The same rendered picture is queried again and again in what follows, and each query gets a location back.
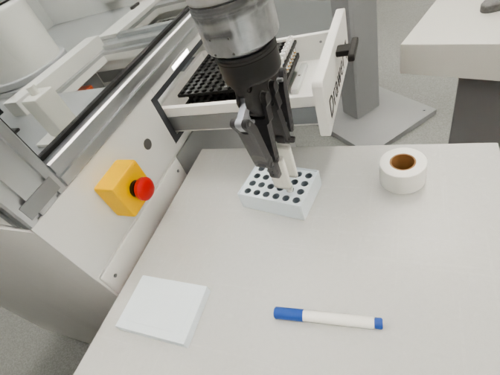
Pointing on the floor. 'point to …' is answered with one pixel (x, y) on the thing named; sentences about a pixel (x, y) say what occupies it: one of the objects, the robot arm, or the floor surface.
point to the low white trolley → (327, 271)
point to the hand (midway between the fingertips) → (282, 167)
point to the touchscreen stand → (370, 88)
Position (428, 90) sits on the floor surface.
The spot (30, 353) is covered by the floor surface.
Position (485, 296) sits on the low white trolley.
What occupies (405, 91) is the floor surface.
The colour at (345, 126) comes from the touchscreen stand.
